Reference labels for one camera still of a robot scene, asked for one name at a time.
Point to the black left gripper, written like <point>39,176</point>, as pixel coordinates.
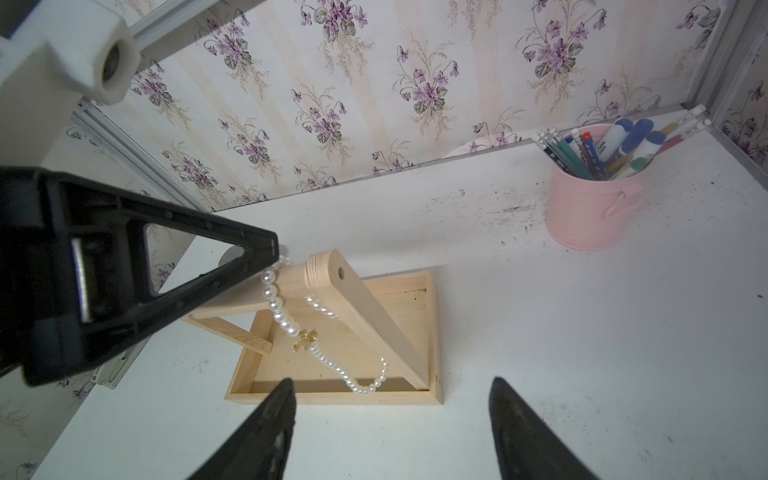
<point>76,277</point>

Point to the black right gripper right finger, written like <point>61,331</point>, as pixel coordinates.
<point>525,446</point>

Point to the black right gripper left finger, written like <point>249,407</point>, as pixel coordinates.
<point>259,448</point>

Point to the wooden jewelry display stand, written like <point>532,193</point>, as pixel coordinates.
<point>343,340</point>

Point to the white black stapler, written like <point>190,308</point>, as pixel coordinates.
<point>112,372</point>

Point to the pink pen cup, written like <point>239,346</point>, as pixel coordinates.
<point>588,215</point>

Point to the pens in cup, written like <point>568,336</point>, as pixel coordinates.
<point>624,149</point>

